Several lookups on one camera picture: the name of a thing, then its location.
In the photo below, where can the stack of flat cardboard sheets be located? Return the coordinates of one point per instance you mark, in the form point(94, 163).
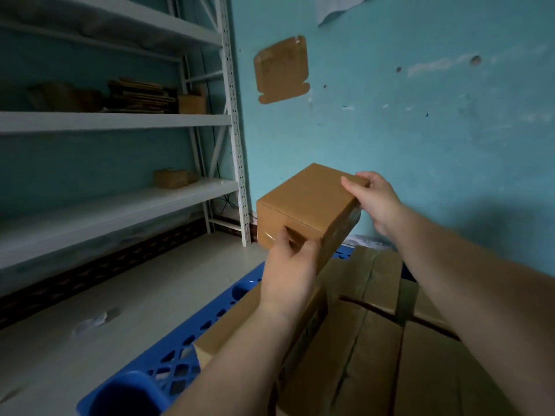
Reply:
point(141, 97)

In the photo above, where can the flat cardboard piece on wall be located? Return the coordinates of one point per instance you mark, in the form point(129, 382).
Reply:
point(282, 70)

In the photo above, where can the person's right hand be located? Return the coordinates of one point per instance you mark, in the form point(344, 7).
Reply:
point(381, 203)

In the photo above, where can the person's left thumb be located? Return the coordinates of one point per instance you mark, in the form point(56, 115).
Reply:
point(282, 241)

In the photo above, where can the small cardboard box on shelf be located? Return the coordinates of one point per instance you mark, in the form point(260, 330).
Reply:
point(172, 178)
point(193, 101)

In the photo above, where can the person's left forearm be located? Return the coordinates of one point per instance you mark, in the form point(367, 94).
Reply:
point(243, 363)

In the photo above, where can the white metal shelving rack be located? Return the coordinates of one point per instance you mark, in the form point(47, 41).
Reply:
point(112, 138)

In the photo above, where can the blue plastic pallet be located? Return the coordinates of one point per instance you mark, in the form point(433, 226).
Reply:
point(173, 355)

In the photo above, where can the white paper sheet on wall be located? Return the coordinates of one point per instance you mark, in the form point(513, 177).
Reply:
point(336, 6)

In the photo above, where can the small brown cardboard box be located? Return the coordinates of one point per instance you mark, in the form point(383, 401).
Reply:
point(308, 212)

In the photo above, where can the person's right thumb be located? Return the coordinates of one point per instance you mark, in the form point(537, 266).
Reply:
point(352, 187)

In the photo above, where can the person's left hand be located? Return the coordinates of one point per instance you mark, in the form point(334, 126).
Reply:
point(287, 277)

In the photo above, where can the white paper scrap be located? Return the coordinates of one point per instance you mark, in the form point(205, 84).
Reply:
point(91, 322)

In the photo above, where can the person's right forearm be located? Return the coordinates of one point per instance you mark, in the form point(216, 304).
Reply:
point(481, 307)

